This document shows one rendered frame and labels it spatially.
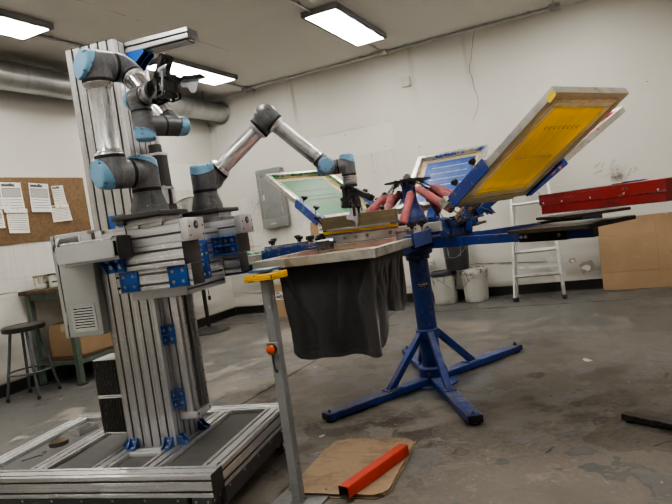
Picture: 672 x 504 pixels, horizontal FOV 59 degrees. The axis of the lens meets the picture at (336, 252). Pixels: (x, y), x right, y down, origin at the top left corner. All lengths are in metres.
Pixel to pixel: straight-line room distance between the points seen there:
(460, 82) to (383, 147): 1.16
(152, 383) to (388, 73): 5.44
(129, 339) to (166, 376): 0.24
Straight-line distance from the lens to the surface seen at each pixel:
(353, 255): 2.42
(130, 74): 2.57
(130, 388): 2.91
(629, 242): 6.89
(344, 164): 3.01
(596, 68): 7.04
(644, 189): 2.66
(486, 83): 7.15
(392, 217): 2.94
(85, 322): 2.91
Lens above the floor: 1.12
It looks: 3 degrees down
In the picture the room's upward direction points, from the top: 8 degrees counter-clockwise
